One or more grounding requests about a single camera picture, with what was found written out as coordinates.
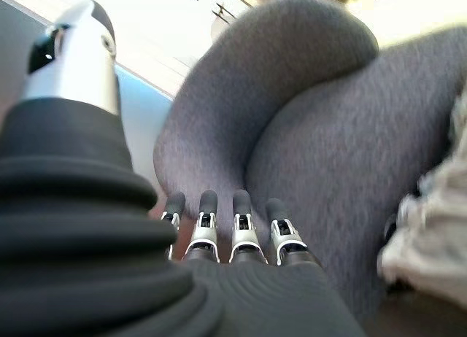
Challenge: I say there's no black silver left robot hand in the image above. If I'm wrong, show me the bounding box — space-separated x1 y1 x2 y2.
0 0 366 337

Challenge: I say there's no white cushion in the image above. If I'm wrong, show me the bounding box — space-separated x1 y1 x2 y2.
377 92 467 301

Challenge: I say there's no grey fabric armchair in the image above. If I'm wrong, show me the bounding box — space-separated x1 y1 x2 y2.
153 0 467 327

